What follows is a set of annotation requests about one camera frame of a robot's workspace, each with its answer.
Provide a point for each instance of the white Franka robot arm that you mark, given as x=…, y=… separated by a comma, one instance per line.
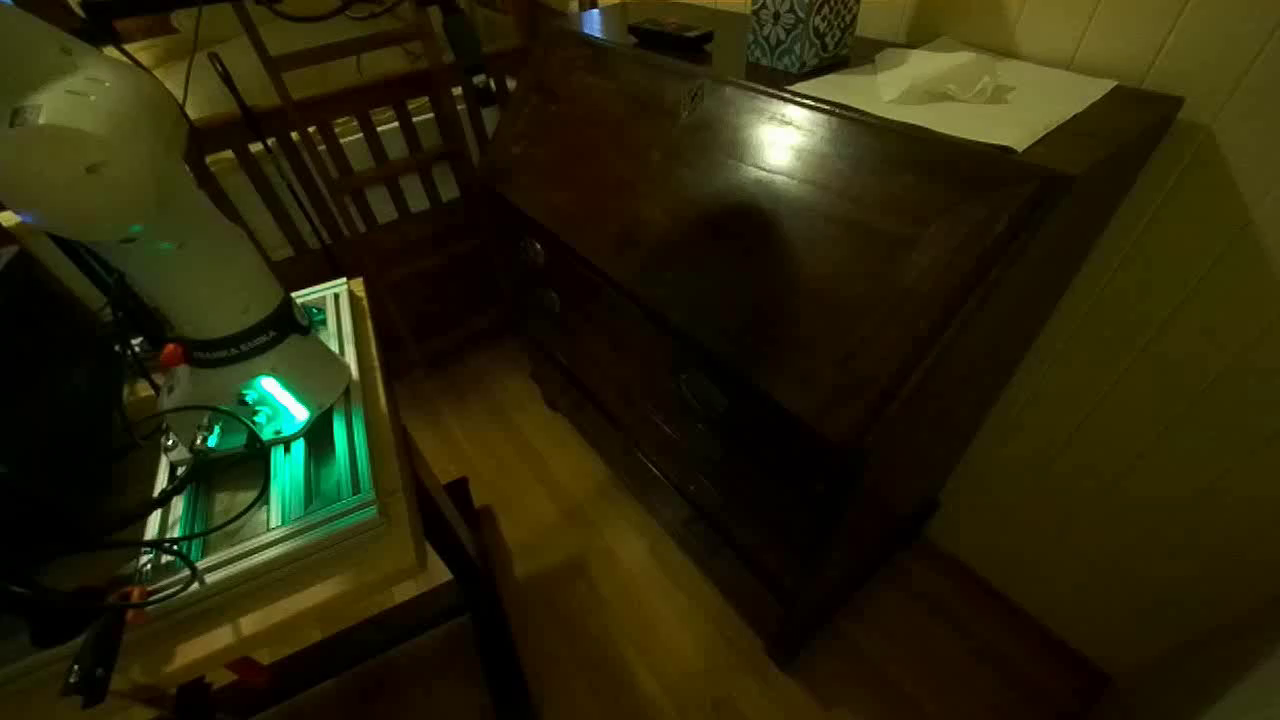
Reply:
x=80, y=134

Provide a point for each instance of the dark wooden secretary desk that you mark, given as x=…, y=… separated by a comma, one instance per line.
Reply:
x=800, y=242

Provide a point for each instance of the patterned tissue box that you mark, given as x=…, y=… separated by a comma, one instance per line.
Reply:
x=800, y=33

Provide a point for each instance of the dark wooden slatted chair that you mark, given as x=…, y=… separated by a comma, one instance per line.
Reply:
x=334, y=125

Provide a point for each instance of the white paper sheet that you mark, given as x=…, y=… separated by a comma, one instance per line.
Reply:
x=962, y=103

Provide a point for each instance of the red round knob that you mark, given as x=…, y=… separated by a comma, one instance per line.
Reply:
x=171, y=357

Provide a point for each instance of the black control box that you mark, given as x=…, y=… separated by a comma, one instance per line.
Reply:
x=53, y=427

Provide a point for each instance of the black orange clamp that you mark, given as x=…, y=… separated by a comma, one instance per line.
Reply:
x=101, y=655

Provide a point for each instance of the green lit metal base frame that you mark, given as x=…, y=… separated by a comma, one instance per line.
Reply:
x=287, y=484

